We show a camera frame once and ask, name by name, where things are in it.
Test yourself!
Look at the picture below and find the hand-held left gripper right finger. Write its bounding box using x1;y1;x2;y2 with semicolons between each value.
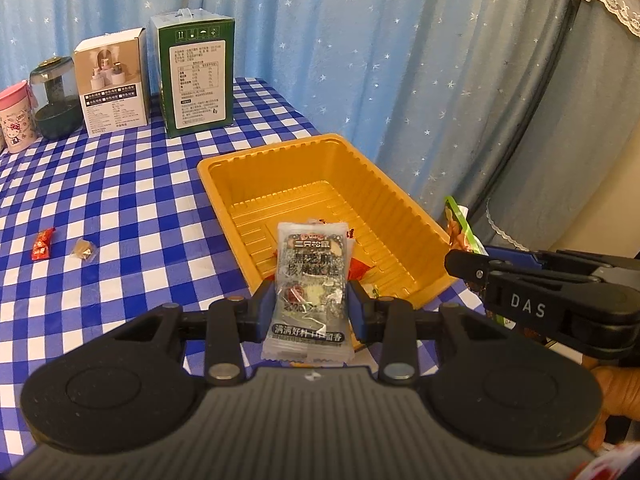
347;280;506;387

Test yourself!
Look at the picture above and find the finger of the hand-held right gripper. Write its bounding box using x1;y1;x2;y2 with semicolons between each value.
444;249;573;332
482;246;603;277

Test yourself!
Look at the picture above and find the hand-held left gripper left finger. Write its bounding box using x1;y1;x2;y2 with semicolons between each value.
112;280;275;387

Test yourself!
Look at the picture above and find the large red snack packet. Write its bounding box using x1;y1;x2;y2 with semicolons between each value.
347;257;374;282

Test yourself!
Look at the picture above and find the grey black snack packet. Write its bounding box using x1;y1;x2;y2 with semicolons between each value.
261;220;356;366

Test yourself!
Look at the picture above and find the white green snack packet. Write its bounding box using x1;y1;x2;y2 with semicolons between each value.
444;196;516;332

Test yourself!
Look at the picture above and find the orange plastic tray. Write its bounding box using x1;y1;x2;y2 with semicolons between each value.
196;133;458;353

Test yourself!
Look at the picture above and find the person's right hand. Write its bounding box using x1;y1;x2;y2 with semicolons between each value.
584;364;640;455

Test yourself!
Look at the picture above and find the red white printed cloth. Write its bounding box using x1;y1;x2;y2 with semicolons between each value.
575;442;640;480

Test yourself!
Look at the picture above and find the grey lace-trimmed cloth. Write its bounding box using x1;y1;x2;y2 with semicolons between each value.
470;0;640;261

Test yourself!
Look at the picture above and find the blue white checkered tablecloth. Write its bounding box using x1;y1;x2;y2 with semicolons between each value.
0;77;493;453

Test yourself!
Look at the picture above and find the small red candy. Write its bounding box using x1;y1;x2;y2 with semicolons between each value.
31;227;57;262

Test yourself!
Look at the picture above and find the green carton box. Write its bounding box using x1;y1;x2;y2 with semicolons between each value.
149;8;237;140

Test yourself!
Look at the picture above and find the white carton box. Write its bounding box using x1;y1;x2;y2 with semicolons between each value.
74;27;151;138

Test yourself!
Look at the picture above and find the blue starry curtain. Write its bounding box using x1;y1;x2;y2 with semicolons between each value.
0;0;586;201

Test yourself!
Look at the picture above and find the dark green glass jar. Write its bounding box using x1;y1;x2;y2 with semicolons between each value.
29;56;84;140

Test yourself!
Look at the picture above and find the pink cartoon cup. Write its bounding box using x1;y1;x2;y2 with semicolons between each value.
0;80;39;154

